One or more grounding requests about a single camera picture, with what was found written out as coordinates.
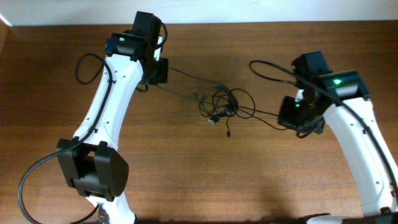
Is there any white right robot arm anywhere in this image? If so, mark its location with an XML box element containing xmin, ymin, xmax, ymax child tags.
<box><xmin>278</xmin><ymin>52</ymin><xmax>397</xmax><ymax>223</ymax></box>

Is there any black cable bundle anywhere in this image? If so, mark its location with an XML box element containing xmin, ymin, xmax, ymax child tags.
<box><xmin>155</xmin><ymin>67</ymin><xmax>289</xmax><ymax>138</ymax></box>

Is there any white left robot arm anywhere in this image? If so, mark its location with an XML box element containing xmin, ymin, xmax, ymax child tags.
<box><xmin>56</xmin><ymin>11</ymin><xmax>169</xmax><ymax>223</ymax></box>

